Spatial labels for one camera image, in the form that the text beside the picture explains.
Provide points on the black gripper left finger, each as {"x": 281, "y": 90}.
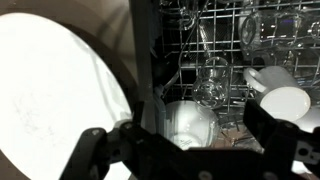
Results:
{"x": 83, "y": 156}

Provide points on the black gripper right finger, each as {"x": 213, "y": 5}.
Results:
{"x": 286, "y": 146}

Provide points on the white dinner plate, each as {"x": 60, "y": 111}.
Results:
{"x": 50, "y": 83}

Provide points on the white bowl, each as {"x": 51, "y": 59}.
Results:
{"x": 308, "y": 118}
{"x": 190, "y": 123}

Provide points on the white mug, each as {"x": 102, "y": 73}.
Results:
{"x": 283, "y": 100}

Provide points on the clear container blue rim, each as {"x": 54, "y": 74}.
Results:
{"x": 161, "y": 113}

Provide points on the clear glass tumbler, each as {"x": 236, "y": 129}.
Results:
{"x": 210, "y": 85}

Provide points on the clear drinking glass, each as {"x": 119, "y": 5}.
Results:
{"x": 270, "y": 33}

